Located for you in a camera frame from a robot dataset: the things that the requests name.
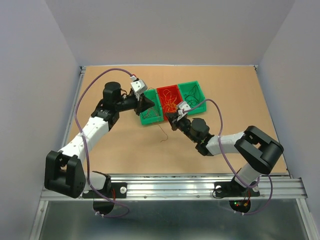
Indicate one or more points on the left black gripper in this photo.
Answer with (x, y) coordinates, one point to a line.
(143, 104)

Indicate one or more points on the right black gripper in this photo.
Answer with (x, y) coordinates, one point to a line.
(171, 117)

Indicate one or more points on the green plastic bin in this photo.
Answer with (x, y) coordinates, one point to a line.
(153, 115)
(191, 92)

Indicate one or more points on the red plastic bin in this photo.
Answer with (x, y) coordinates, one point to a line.
(169, 97)

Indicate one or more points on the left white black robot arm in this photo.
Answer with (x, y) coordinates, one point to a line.
(64, 169)

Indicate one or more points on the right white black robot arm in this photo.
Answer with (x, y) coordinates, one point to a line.
(260, 151)

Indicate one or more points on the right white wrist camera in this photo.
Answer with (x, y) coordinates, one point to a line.
(182, 109)

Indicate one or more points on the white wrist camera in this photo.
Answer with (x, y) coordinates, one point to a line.
(138, 86)
(182, 109)

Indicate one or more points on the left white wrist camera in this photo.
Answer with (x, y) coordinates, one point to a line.
(138, 86)

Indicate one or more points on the aluminium mounting rail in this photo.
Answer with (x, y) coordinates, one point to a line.
(191, 187)

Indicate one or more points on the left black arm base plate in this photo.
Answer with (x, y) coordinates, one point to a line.
(112, 190)

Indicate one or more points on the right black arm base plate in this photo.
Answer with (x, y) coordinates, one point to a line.
(231, 189)

